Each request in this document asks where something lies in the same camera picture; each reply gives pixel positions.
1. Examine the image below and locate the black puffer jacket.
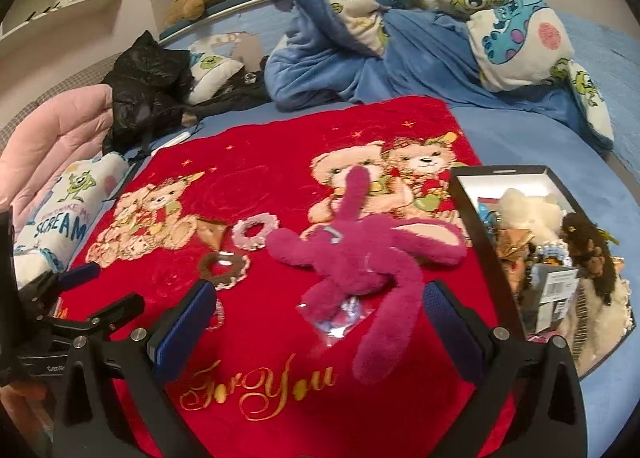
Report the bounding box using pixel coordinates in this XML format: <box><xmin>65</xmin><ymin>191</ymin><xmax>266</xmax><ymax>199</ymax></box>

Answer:
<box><xmin>102</xmin><ymin>30</ymin><xmax>196</xmax><ymax>159</ymax></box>

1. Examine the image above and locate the red bear print blanket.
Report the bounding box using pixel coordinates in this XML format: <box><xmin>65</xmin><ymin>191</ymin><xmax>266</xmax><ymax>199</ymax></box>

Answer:
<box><xmin>65</xmin><ymin>95</ymin><xmax>521</xmax><ymax>458</ymax></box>

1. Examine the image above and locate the small clear plastic bag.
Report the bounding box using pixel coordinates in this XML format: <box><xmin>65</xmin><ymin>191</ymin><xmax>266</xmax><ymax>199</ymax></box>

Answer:
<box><xmin>295</xmin><ymin>295</ymin><xmax>373</xmax><ymax>349</ymax></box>

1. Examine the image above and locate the brown plush monkey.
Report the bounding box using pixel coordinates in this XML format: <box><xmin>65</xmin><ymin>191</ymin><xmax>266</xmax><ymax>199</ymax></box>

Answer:
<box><xmin>557</xmin><ymin>213</ymin><xmax>621</xmax><ymax>306</ymax></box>

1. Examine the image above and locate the dark garment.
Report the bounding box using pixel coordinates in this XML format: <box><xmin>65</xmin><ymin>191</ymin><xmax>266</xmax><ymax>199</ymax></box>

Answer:
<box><xmin>195</xmin><ymin>68</ymin><xmax>271</xmax><ymax>119</ymax></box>

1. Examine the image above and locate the pink white scrunchie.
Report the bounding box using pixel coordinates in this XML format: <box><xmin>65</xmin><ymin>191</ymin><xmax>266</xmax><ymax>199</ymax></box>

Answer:
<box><xmin>232</xmin><ymin>213</ymin><xmax>280</xmax><ymax>252</ymax></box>

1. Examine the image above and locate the brown lace scrunchie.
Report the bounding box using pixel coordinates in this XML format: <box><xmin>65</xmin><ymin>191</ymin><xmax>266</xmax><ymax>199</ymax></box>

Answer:
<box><xmin>197</xmin><ymin>250</ymin><xmax>251</xmax><ymax>291</ymax></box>

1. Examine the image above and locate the blue fleece blanket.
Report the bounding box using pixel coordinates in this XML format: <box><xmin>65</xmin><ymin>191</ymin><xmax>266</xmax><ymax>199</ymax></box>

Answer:
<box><xmin>264</xmin><ymin>0</ymin><xmax>501</xmax><ymax>113</ymax></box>

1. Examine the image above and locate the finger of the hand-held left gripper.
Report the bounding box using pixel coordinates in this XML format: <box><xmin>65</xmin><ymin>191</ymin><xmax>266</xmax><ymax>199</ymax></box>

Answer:
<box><xmin>20</xmin><ymin>263</ymin><xmax>101</xmax><ymax>305</ymax></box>
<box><xmin>35</xmin><ymin>293</ymin><xmax>146</xmax><ymax>341</ymax></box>

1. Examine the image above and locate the silver bed frame rail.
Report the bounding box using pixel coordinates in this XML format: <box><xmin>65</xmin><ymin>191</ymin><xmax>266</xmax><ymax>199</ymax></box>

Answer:
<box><xmin>160</xmin><ymin>0</ymin><xmax>271</xmax><ymax>46</ymax></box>

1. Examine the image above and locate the cream lace cloth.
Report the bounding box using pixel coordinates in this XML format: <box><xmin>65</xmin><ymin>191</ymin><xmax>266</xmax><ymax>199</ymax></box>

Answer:
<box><xmin>570</xmin><ymin>278</ymin><xmax>633</xmax><ymax>374</ymax></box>

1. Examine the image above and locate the person's left hand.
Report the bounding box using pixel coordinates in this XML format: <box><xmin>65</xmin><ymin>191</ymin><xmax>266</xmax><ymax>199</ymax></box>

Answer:
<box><xmin>0</xmin><ymin>378</ymin><xmax>57</xmax><ymax>458</ymax></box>

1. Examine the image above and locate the pink quilted coat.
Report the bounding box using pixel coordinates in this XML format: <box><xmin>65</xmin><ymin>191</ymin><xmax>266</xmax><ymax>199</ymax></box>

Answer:
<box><xmin>0</xmin><ymin>85</ymin><xmax>118</xmax><ymax>219</ymax></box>

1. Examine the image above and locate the white cartoon print towel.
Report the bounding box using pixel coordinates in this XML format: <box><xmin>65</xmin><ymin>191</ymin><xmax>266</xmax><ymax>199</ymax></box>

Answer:
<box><xmin>12</xmin><ymin>153</ymin><xmax>131</xmax><ymax>279</ymax></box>

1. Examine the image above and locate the blue bed sheet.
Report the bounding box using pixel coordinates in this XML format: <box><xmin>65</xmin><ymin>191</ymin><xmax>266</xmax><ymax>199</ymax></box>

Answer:
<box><xmin>120</xmin><ymin>2</ymin><xmax>640</xmax><ymax>381</ymax></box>

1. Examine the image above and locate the magenta plush toy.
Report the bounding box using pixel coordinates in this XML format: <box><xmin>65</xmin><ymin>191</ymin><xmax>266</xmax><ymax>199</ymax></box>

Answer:
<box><xmin>267</xmin><ymin>165</ymin><xmax>468</xmax><ymax>386</ymax></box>

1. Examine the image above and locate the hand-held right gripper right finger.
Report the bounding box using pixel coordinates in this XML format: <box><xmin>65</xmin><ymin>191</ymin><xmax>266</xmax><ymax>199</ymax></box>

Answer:
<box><xmin>422</xmin><ymin>279</ymin><xmax>588</xmax><ymax>458</ymax></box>

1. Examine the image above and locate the cartoon monster print pillow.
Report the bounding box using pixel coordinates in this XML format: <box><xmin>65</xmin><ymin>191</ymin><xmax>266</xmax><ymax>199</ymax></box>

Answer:
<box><xmin>187</xmin><ymin>32</ymin><xmax>246</xmax><ymax>106</ymax></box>

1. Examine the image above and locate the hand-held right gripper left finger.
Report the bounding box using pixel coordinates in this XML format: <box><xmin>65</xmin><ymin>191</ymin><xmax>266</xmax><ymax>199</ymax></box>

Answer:
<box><xmin>52</xmin><ymin>279</ymin><xmax>218</xmax><ymax>458</ymax></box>

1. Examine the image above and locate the cream plush toy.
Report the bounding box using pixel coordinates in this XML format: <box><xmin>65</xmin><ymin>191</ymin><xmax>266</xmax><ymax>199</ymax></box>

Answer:
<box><xmin>497</xmin><ymin>188</ymin><xmax>568</xmax><ymax>245</ymax></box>

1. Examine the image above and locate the black storage box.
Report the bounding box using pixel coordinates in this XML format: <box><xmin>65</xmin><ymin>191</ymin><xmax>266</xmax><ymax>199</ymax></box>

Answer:
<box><xmin>447</xmin><ymin>165</ymin><xmax>633</xmax><ymax>381</ymax></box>

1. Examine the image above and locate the barcode labelled packet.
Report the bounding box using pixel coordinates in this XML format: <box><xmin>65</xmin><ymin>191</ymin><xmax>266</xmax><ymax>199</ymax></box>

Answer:
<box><xmin>532</xmin><ymin>265</ymin><xmax>581</xmax><ymax>333</ymax></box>

